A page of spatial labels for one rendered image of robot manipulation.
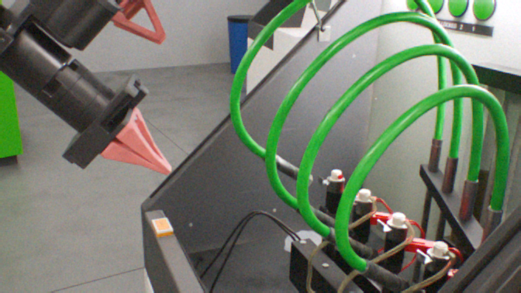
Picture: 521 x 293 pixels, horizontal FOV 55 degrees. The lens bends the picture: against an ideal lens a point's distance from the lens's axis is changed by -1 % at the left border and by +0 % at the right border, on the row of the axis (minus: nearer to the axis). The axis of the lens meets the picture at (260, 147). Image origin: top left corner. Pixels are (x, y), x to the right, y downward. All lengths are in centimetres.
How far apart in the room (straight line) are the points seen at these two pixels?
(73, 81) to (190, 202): 61
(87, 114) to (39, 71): 6
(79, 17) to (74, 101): 8
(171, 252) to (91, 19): 52
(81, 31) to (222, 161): 61
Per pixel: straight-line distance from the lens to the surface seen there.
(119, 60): 737
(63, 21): 52
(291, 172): 77
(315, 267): 83
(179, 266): 89
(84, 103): 53
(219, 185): 109
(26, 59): 53
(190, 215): 110
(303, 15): 408
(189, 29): 765
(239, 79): 69
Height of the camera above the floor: 143
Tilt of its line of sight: 20 degrees down
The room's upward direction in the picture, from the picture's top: 2 degrees clockwise
